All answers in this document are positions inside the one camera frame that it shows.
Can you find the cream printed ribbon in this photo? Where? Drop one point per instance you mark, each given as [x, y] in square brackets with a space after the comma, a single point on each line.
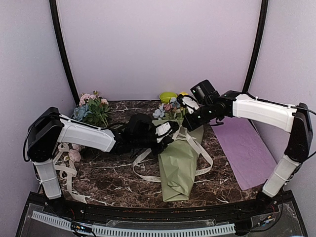
[197, 148]

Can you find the black frame post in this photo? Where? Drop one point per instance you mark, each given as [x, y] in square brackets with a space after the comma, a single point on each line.
[62, 50]
[256, 46]

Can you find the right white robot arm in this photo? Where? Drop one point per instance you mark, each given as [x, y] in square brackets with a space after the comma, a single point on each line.
[294, 119]

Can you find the left black frame post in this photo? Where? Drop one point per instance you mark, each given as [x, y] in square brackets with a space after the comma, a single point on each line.
[62, 50]

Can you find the white slotted cable duct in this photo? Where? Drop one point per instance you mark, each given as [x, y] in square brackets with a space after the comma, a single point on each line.
[97, 230]

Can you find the green plastic bowl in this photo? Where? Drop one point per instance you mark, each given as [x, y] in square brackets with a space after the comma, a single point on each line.
[165, 97]

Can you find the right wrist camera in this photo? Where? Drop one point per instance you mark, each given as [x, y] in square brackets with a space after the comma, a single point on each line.
[188, 102]

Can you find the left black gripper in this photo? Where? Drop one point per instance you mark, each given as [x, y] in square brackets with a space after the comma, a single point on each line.
[156, 151]

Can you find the pink fake flower bunch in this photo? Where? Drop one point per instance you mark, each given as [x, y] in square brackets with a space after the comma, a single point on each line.
[99, 107]

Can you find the peach and green wrapping paper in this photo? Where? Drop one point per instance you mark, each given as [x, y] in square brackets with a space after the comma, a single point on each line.
[178, 165]

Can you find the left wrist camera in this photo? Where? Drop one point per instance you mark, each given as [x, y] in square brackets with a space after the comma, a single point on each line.
[165, 129]

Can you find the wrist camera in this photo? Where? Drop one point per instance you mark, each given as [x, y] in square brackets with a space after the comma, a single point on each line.
[165, 129]
[188, 102]

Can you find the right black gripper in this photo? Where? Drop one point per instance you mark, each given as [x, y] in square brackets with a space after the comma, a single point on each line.
[192, 125]

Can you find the black front rail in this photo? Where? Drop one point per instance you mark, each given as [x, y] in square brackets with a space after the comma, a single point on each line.
[284, 208]

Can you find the right black frame post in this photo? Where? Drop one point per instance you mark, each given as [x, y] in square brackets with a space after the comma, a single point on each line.
[256, 46]

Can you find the blue fake flower on table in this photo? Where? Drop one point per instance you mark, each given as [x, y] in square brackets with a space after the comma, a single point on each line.
[81, 112]

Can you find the purple wrapping paper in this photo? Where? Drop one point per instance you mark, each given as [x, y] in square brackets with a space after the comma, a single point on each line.
[251, 161]

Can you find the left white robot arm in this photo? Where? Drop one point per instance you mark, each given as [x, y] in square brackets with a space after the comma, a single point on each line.
[52, 128]

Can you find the blue fake flower stem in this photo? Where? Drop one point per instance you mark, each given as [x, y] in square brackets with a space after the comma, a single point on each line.
[170, 110]

